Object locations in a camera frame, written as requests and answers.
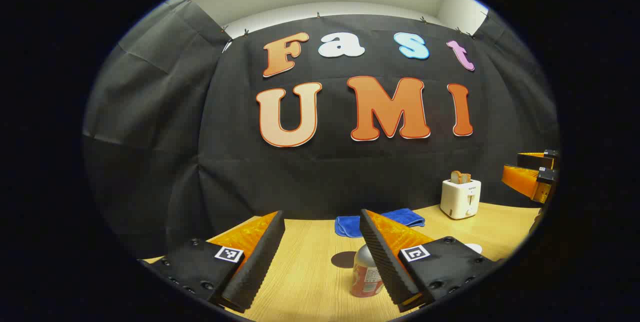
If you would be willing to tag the black backdrop cloth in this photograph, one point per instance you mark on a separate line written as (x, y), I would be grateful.
(320, 177)

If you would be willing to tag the white toaster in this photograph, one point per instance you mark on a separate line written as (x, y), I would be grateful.
(457, 199)

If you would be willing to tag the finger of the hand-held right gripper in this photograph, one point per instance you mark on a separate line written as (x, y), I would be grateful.
(535, 160)
(522, 181)

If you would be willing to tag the toast slice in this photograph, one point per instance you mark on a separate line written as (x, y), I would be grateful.
(460, 177)

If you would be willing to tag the dark round coaster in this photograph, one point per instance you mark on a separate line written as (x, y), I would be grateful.
(342, 260)

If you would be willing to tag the silver water bottle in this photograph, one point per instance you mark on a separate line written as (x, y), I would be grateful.
(364, 277)

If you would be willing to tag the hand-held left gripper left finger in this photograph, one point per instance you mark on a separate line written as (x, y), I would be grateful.
(255, 272)

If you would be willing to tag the blue towel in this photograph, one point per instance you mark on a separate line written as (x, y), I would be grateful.
(352, 226)

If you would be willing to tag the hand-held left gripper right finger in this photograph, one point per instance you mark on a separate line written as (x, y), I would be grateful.
(385, 267)

